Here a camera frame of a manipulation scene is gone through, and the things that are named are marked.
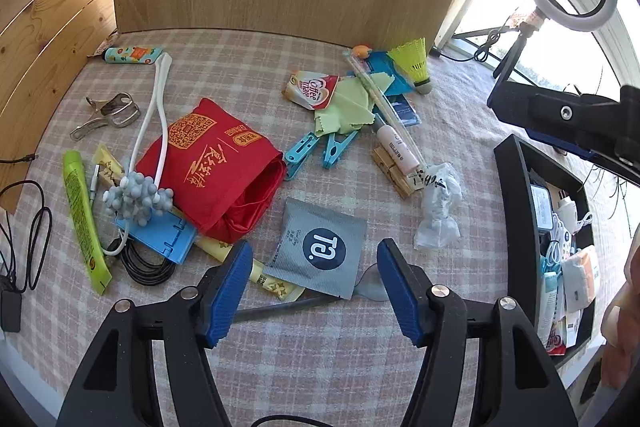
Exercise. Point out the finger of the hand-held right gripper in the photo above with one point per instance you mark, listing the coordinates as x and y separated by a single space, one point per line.
507 104
566 117

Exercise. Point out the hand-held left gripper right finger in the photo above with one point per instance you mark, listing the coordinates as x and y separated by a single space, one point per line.
400 292

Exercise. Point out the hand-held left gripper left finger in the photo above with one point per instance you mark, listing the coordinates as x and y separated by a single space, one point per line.
232 292

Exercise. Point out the black storage tray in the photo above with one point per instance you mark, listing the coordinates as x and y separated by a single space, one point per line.
510 187

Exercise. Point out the grey sachet dark circle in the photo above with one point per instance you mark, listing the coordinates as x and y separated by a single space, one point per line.
315 247

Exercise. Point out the white cosmetic tube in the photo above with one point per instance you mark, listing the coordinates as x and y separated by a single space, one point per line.
397 147

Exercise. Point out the wooden clothespin bundle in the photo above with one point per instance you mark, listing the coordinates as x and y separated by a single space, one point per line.
395 172

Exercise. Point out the red cloth bag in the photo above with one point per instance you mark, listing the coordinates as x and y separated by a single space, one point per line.
215 167

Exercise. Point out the plaid cloth covered desktop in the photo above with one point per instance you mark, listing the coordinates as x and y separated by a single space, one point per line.
300 357

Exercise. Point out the person's right hand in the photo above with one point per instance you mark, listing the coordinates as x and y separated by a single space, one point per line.
622 332

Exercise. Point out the grey spoon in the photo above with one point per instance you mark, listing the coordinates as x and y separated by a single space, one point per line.
370 284

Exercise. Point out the long yellow sachet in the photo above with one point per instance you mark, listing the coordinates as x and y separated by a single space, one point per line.
270 284

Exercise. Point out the blue phone stand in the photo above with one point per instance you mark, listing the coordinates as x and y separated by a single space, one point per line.
160 237

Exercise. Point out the clear plastic bag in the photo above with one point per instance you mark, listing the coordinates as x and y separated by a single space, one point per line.
437 207

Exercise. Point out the dark blue packet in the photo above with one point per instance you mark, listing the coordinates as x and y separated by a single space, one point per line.
404 112

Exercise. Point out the yellow shuttlecock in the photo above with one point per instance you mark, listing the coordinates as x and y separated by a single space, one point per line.
412 59

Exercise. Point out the light blue packet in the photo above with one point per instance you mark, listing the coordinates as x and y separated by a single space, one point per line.
382 64

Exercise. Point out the small orange toy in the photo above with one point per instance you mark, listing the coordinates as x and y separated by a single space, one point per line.
361 52

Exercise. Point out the green cleaning cloth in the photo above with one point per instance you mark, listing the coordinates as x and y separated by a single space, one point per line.
350 107

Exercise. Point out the orange white tissue pack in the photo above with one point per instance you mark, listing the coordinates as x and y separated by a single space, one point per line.
580 277

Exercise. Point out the red snack packet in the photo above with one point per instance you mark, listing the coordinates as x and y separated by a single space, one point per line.
557 342

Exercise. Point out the green tube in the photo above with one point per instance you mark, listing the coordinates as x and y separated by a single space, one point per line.
82 217

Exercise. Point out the white pen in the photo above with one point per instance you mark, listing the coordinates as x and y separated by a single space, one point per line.
94 187

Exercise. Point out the small yellow sachet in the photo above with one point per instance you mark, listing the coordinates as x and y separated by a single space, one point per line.
109 167

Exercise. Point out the red white creamer sachet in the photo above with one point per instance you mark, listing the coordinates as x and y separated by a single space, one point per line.
307 89

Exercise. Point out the metal clip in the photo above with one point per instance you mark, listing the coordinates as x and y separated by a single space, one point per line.
112 112

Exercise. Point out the black adapter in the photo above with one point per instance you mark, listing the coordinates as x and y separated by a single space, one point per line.
10 307

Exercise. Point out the teal patterned case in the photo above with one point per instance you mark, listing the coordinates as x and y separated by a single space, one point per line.
132 55

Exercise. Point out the pine plank panel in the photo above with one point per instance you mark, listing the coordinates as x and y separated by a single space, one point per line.
50 17

